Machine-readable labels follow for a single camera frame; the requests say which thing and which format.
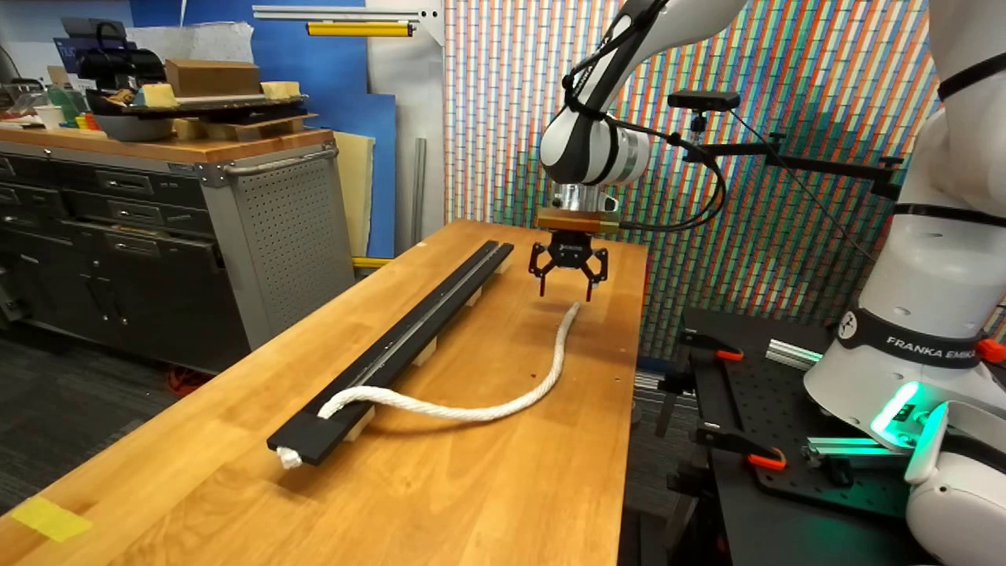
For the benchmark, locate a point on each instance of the blue board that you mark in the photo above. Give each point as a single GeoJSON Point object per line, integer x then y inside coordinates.
{"type": "Point", "coordinates": [336, 94]}

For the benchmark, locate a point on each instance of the tan wrist camera mount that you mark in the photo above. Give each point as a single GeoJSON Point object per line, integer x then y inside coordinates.
{"type": "Point", "coordinates": [576, 222]}

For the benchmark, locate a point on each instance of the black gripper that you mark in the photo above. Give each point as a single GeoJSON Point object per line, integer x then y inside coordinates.
{"type": "Point", "coordinates": [572, 248]}

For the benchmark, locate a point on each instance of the pale wooden support block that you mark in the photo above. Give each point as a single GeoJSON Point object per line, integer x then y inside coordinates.
{"type": "Point", "coordinates": [359, 421]}
{"type": "Point", "coordinates": [430, 352]}
{"type": "Point", "coordinates": [477, 296]}
{"type": "Point", "coordinates": [288, 456]}

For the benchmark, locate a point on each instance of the yellow bar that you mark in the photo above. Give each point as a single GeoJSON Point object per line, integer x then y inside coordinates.
{"type": "Point", "coordinates": [359, 30]}

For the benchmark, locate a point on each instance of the long black grooved rail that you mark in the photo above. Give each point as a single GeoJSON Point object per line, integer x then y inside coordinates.
{"type": "Point", "coordinates": [419, 318]}

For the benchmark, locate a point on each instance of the black camera on stand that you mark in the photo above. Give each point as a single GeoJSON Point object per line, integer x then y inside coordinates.
{"type": "Point", "coordinates": [703, 101]}

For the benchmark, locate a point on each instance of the striped colourful backdrop panel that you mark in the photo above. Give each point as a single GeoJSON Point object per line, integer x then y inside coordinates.
{"type": "Point", "coordinates": [820, 94]}

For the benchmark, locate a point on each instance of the grey perforated metal cabinet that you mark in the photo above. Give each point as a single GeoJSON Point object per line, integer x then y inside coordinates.
{"type": "Point", "coordinates": [295, 239]}

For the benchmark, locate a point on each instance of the silver metal bar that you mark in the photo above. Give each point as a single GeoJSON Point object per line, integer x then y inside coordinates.
{"type": "Point", "coordinates": [794, 352]}

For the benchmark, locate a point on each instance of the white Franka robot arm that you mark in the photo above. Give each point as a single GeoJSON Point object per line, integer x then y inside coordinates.
{"type": "Point", "coordinates": [944, 271]}

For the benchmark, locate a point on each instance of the pale foam block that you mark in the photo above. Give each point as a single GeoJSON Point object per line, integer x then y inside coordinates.
{"type": "Point", "coordinates": [158, 94]}
{"type": "Point", "coordinates": [281, 91]}

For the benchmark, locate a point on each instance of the brown wooden box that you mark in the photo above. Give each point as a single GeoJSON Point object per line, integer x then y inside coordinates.
{"type": "Point", "coordinates": [213, 78]}

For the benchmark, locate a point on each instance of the yellow tape patch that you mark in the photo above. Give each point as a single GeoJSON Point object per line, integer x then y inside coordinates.
{"type": "Point", "coordinates": [49, 517]}

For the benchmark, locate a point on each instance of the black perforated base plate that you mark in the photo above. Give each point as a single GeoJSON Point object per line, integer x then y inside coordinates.
{"type": "Point", "coordinates": [774, 512]}

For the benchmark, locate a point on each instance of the black flat board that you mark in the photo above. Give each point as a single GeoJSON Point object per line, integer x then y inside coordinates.
{"type": "Point", "coordinates": [208, 104]}

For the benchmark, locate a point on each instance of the beige panel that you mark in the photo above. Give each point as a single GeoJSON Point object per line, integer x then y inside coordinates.
{"type": "Point", "coordinates": [358, 188]}

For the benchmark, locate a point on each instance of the black equipment pile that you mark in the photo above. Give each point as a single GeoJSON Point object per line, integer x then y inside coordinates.
{"type": "Point", "coordinates": [112, 57]}

